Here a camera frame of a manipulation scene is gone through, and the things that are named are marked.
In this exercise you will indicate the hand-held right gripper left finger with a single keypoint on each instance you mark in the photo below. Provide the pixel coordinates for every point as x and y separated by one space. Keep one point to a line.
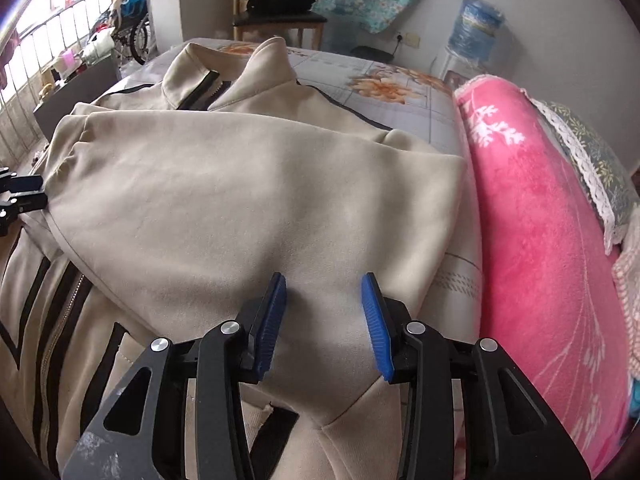
270 325

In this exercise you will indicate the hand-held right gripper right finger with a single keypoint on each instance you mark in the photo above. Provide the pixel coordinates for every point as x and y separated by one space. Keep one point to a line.
377 330

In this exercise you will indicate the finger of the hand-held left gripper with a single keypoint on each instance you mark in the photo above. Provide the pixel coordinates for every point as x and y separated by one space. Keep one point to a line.
25 184
27 203

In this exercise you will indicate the cream jacket with black trim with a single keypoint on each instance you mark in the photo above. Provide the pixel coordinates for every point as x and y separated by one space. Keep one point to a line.
200 210

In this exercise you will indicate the pile of colourful clothes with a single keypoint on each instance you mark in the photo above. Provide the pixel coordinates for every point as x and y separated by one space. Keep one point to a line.
107 27

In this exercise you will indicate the grey cabinet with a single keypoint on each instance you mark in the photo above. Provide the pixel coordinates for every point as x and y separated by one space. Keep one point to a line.
85 90

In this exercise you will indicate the mauve hanging coat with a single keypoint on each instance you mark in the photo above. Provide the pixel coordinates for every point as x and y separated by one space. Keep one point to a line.
7 57

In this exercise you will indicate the metal balcony railing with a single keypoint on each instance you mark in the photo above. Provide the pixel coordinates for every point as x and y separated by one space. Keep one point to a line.
60 15

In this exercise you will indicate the pink fleece blanket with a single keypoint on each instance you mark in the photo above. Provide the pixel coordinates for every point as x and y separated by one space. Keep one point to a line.
525 240

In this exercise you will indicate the wheelchair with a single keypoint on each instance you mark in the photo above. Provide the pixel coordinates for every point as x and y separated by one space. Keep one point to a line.
137 40

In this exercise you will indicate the pink checked cloth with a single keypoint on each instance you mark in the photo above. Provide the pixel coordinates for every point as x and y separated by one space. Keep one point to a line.
630 280

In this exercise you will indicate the white water dispenser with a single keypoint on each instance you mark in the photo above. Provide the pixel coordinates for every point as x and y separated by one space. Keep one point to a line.
452 67

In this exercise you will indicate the black low object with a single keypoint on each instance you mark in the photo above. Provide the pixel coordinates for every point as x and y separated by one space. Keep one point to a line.
372 52

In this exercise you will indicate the grey lace-trimmed pillow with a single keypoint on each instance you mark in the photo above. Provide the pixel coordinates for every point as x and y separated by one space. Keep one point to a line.
590 150

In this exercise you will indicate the wooden chair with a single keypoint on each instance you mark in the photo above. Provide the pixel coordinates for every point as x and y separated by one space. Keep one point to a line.
280 19

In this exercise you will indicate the black bag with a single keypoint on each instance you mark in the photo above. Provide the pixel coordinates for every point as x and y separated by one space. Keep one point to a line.
280 2

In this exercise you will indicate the blue water bottle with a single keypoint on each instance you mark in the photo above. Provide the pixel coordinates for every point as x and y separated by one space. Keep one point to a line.
475 30

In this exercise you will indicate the wall socket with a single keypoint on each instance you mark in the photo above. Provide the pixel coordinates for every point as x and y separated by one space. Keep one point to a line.
412 41

